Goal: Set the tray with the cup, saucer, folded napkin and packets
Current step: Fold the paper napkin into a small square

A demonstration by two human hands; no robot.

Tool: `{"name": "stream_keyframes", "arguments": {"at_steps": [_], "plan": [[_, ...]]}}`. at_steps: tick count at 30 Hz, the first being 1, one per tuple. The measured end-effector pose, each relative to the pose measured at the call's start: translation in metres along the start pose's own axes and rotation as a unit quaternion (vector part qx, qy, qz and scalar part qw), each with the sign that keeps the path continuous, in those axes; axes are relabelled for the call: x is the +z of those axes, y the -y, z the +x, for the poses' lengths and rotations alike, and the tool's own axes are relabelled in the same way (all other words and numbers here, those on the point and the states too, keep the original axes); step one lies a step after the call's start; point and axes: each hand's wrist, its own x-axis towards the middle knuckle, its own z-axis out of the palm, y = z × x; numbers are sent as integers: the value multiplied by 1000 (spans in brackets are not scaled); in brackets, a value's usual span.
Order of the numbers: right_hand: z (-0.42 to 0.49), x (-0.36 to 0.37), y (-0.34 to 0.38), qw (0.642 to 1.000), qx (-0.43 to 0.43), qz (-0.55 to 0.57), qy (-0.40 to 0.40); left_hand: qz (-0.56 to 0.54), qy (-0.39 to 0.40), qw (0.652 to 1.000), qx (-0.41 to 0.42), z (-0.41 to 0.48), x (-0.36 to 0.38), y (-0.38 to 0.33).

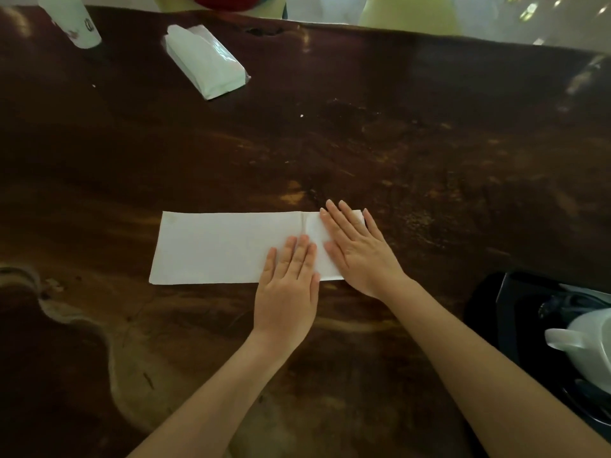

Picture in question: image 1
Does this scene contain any person's right hand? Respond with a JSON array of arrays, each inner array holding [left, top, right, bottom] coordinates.
[[319, 199, 412, 301]]

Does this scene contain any person's left forearm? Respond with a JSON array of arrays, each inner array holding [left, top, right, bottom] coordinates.
[[127, 331, 300, 458]]

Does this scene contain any person's left hand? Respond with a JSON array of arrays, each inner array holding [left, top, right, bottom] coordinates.
[[251, 235, 321, 352]]

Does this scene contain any white ceramic teapot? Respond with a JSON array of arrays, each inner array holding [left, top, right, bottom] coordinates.
[[544, 308, 611, 395]]

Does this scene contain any person's right forearm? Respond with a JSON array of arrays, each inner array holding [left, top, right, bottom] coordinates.
[[377, 276, 611, 458]]

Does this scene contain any white paper napkin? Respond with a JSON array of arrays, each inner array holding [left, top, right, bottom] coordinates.
[[149, 210, 367, 286]]

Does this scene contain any clear packet of white tissues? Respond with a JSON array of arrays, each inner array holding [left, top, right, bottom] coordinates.
[[163, 24, 252, 101]]

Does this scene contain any black tea tray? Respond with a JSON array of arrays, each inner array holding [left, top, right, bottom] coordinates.
[[495, 271, 611, 427]]

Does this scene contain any white paper cup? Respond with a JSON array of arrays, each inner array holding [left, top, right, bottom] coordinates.
[[37, 0, 103, 49]]

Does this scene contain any red round object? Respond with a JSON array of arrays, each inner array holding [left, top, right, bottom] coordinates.
[[189, 0, 263, 13]]

